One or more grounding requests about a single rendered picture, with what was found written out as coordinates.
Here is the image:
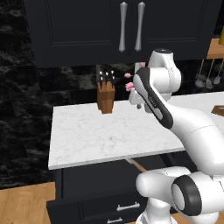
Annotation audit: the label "dark cupboard door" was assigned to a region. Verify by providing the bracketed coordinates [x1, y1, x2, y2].
[24, 0, 132, 68]
[130, 0, 223, 63]

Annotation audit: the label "dark open drawer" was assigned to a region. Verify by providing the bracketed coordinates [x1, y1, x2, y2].
[45, 163, 151, 224]

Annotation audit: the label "wooden knife block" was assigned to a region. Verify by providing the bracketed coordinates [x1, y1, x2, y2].
[96, 70, 116, 115]

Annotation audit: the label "silver cupboard handle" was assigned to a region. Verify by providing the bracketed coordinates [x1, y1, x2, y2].
[118, 1, 129, 53]
[134, 1, 146, 53]

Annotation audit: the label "grey hanging ladle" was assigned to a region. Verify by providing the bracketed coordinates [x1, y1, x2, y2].
[194, 59, 207, 89]

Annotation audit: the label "wooden wall shelf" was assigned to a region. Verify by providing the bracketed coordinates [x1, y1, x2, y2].
[206, 38, 224, 60]

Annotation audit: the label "pink flowers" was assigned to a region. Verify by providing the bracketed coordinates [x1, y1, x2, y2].
[123, 61, 146, 92]

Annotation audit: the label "wooden cutting board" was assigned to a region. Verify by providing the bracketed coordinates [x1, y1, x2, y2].
[211, 104, 224, 117]

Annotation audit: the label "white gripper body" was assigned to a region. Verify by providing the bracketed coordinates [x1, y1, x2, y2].
[129, 87, 146, 110]

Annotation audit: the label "dark counter cabinet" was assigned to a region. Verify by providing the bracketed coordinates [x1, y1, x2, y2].
[52, 152, 193, 224]

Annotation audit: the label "yellow bottle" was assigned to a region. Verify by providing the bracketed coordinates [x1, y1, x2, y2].
[218, 25, 224, 46]

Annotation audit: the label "grey hanging spatula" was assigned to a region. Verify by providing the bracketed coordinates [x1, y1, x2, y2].
[213, 59, 223, 86]

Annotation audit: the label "wooden-handled knife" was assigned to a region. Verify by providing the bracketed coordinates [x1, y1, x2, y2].
[124, 157, 149, 173]

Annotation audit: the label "grey hanging spoon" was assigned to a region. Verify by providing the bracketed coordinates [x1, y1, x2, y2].
[205, 59, 214, 89]

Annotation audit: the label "silver drawer handle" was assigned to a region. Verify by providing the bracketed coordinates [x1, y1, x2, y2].
[106, 216, 124, 224]
[115, 202, 141, 212]

